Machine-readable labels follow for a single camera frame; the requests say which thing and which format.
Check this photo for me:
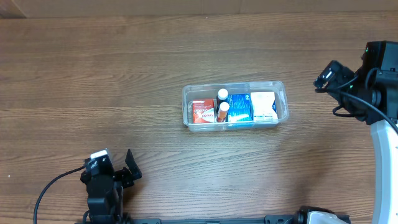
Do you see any red Panadol box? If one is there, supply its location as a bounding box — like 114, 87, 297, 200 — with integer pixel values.
192, 99, 215, 124

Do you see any white medicine box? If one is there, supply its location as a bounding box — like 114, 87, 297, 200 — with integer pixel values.
251, 91, 278, 121

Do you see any orange vitamin tube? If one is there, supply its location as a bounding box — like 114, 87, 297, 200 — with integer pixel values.
216, 101, 229, 123

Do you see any dark bottle white cap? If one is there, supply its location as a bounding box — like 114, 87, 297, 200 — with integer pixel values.
216, 88, 228, 108

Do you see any blue VapoDrops box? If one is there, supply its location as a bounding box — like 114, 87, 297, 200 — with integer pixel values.
227, 94, 252, 123

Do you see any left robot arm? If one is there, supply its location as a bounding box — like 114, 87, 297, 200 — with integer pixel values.
80, 150, 142, 224

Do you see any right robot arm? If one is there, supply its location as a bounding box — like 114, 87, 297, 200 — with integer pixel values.
313, 40, 397, 224

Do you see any clear plastic container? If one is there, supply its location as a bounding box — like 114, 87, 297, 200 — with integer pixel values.
182, 81, 289, 131

